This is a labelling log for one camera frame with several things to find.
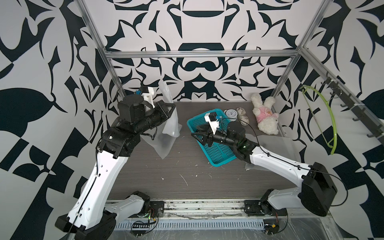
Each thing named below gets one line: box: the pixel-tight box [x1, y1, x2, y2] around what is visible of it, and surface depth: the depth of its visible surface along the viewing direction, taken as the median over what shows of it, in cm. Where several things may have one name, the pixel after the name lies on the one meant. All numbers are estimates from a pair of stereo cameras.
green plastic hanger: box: [300, 85, 338, 155], surface depth 72 cm
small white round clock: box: [224, 108, 238, 122], surface depth 110 cm
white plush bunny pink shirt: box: [251, 93, 279, 135], surface depth 104 cm
